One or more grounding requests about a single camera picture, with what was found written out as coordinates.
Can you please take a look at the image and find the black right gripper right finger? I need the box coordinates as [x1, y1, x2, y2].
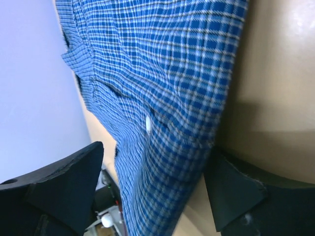
[204, 147, 315, 236]

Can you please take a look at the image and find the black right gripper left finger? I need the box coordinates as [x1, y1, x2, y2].
[0, 142, 103, 236]

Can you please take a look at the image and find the blue plaid long sleeve shirt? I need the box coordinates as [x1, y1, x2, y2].
[55, 0, 249, 236]

